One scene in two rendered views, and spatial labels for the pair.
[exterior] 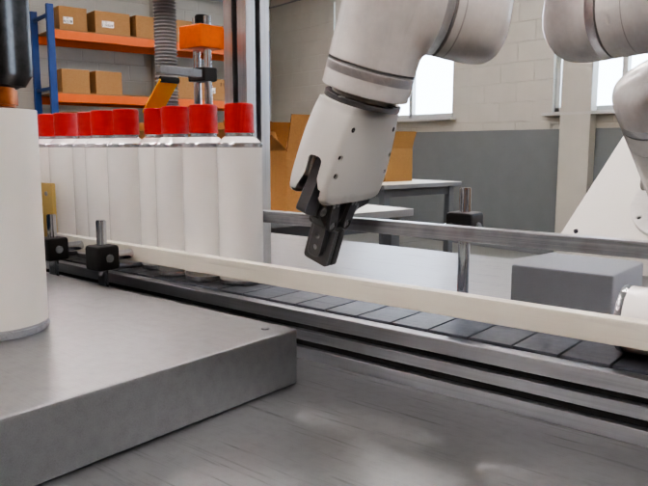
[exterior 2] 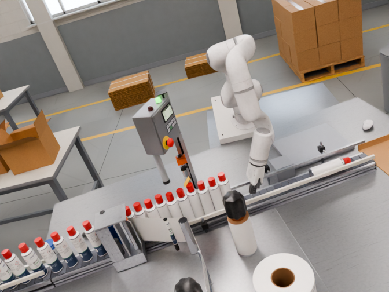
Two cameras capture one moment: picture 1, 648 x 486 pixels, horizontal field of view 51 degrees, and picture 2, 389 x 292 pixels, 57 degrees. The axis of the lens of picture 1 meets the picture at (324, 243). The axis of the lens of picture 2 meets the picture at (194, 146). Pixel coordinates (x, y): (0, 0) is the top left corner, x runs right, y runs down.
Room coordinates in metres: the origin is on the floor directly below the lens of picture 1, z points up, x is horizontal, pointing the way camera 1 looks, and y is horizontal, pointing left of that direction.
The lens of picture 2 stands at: (-0.16, 1.06, 2.06)
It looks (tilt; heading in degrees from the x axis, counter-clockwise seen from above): 30 degrees down; 318
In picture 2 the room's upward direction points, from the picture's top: 18 degrees counter-clockwise
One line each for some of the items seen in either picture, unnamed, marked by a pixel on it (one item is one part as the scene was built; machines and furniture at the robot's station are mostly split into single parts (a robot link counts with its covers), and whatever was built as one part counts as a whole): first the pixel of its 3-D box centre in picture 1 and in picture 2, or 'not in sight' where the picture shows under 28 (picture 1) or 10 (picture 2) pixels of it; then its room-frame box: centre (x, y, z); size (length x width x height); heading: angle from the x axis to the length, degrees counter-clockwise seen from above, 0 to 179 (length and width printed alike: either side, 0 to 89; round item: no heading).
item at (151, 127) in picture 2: not in sight; (158, 126); (0.98, 0.20, 1.38); 0.17 x 0.10 x 0.19; 106
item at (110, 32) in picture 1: (161, 128); not in sight; (8.43, 1.97, 1.26); 2.77 x 0.60 x 2.51; 129
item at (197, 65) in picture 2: not in sight; (205, 63); (3.75, -3.30, 0.10); 0.64 x 0.52 x 0.20; 36
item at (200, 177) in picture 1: (204, 192); (216, 195); (0.81, 0.14, 0.98); 0.05 x 0.05 x 0.20
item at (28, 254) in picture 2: not in sight; (32, 260); (1.39, 0.83, 0.98); 0.05 x 0.05 x 0.20
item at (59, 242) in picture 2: not in sight; (63, 249); (1.30, 0.72, 0.98); 0.05 x 0.05 x 0.20
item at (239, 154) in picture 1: (240, 194); (226, 190); (0.79, 0.10, 0.98); 0.05 x 0.05 x 0.20
